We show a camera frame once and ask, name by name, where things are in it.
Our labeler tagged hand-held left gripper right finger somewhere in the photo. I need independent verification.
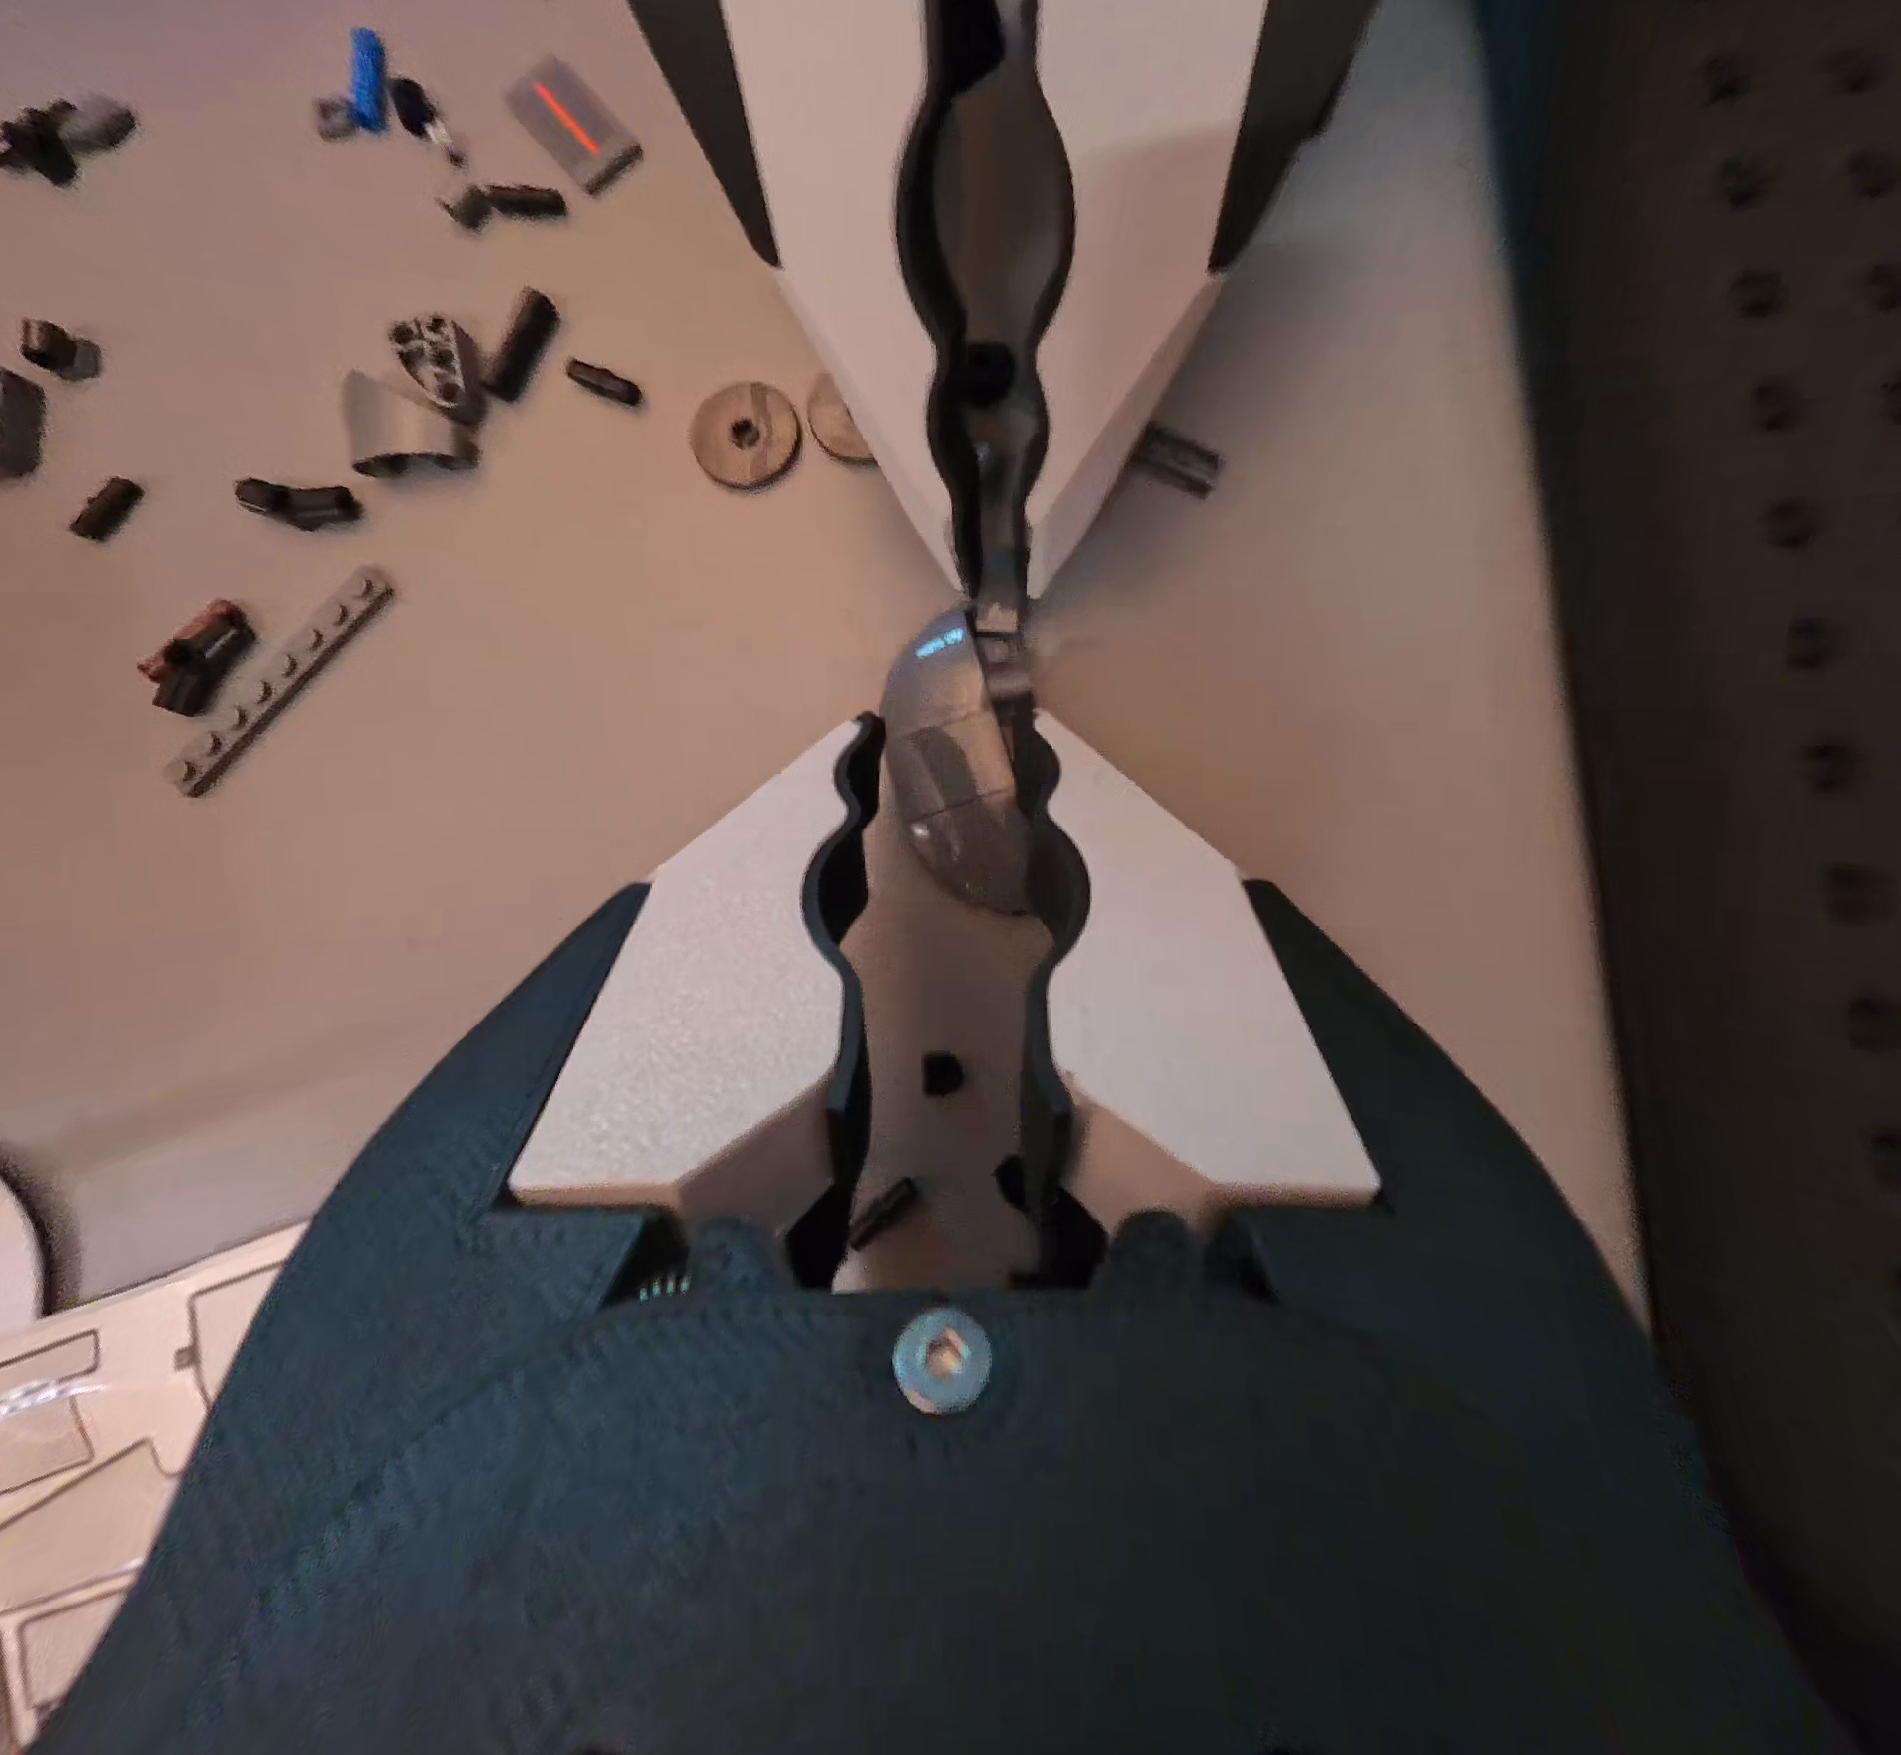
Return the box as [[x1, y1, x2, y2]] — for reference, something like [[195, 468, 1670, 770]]
[[1021, 721, 1385, 1293]]

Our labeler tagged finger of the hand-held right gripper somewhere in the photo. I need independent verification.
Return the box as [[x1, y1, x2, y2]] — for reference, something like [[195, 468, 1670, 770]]
[[687, 0, 984, 595], [1013, 0, 1314, 599]]

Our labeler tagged long grey studded lego plate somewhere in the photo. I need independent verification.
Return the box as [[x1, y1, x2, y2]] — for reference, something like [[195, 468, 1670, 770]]
[[167, 564, 398, 801]]

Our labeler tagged dark grey domed lego assembly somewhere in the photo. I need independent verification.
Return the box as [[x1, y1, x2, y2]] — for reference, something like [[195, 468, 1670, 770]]
[[881, 604, 1041, 915]]

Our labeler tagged black angled lego connector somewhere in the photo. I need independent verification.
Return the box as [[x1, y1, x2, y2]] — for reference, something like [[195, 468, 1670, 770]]
[[233, 476, 366, 531]]

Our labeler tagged grey lego tile red stripe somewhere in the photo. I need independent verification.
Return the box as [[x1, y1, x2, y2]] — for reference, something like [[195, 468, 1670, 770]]
[[506, 55, 644, 194]]

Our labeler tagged black lego tube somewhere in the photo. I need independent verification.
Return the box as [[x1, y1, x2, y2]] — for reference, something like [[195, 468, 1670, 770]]
[[488, 285, 565, 403]]

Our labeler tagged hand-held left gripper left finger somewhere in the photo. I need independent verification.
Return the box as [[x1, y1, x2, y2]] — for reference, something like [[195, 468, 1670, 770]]
[[511, 711, 889, 1289]]

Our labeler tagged sticker sheet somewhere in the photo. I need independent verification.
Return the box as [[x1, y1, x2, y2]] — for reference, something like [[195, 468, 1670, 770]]
[[0, 1221, 313, 1744]]

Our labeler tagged black and red lego connector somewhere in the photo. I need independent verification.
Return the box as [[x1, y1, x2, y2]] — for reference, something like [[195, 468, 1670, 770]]
[[138, 596, 260, 719]]

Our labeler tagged light grey curved lego panel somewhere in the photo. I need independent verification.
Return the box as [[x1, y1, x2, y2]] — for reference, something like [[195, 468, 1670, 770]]
[[343, 366, 483, 480]]

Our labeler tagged dark blue and white lego piece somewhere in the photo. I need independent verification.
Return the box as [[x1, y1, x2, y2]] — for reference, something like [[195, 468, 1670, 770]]
[[389, 77, 470, 169]]

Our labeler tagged grey triangular lego liftarm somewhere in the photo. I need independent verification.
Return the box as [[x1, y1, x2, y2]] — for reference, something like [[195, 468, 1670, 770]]
[[389, 316, 489, 427]]

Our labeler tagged black lego cross connector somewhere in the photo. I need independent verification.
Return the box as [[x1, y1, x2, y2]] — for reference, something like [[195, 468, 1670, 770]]
[[0, 99, 83, 186]]

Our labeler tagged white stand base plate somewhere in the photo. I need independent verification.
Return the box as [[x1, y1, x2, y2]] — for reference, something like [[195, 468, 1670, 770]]
[[0, 1161, 54, 1327]]

